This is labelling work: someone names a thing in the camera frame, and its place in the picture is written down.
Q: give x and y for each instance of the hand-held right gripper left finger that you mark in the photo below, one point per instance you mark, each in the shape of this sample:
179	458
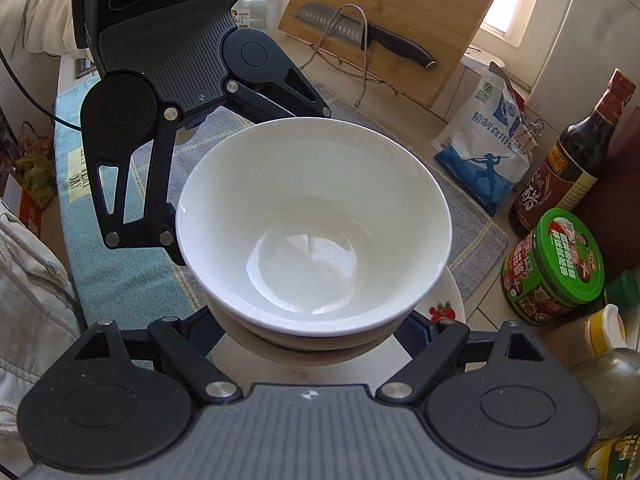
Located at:
197	342

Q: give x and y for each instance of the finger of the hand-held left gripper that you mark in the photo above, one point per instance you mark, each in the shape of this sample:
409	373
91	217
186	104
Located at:
140	237
320	102

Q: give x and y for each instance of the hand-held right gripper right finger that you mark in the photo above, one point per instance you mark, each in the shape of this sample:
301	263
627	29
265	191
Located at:
415	337

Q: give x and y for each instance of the white bowl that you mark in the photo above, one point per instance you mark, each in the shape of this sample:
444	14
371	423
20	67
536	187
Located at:
320	342
310	210

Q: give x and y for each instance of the white plate with fruit print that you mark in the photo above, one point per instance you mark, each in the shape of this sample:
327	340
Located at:
310	371

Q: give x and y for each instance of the blue grey checked towel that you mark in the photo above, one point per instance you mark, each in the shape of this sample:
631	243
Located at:
125	280

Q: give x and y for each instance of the glass jar with yellow lid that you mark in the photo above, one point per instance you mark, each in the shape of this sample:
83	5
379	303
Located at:
250	10

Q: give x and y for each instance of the yellow plastic bag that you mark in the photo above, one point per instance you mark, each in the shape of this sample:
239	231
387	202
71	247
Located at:
35	180

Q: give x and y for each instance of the person's beige clothing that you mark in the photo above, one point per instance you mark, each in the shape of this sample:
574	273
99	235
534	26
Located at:
35	335

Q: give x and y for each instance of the bamboo cutting board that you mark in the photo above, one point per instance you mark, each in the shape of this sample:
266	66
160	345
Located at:
425	5

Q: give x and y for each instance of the green-lidded sauce jar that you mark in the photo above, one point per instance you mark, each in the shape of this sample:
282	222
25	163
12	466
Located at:
550	270

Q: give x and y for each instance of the white blue salt bag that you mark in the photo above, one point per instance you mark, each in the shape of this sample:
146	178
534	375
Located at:
480	135

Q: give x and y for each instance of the yellow-lidded spice jar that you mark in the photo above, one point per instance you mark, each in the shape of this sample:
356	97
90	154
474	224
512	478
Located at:
600	332

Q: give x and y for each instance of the grey glass bottle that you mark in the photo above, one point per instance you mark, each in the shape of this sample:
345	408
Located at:
615	395

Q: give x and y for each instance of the green-capped dark bottle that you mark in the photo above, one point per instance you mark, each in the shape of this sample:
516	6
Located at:
625	290

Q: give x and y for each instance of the dark vinegar bottle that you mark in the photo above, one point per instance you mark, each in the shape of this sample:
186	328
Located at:
565	170

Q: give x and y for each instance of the window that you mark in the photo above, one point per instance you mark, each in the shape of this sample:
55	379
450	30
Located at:
530	5

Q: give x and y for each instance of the bottle with yellow label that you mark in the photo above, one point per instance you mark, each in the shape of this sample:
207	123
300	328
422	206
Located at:
620	460

